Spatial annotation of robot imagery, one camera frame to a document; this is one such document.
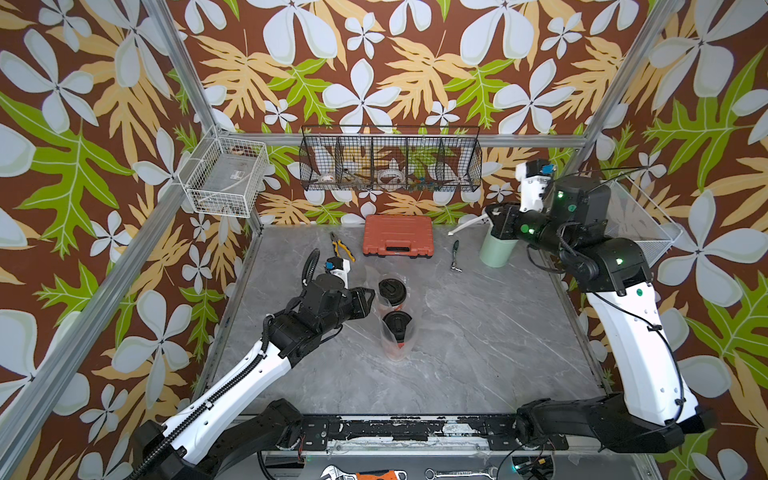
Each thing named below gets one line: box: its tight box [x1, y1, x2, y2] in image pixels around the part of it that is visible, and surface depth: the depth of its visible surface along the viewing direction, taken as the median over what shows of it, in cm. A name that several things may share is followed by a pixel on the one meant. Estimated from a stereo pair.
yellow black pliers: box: [330, 232, 357, 263], surface depth 114 cm
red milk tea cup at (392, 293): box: [378, 277, 407, 312], surface depth 82 cm
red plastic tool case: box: [362, 215, 434, 259], surface depth 113 cm
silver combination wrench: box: [424, 467, 497, 480], surface depth 70 cm
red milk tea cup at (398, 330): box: [381, 310, 415, 361], surface depth 75 cm
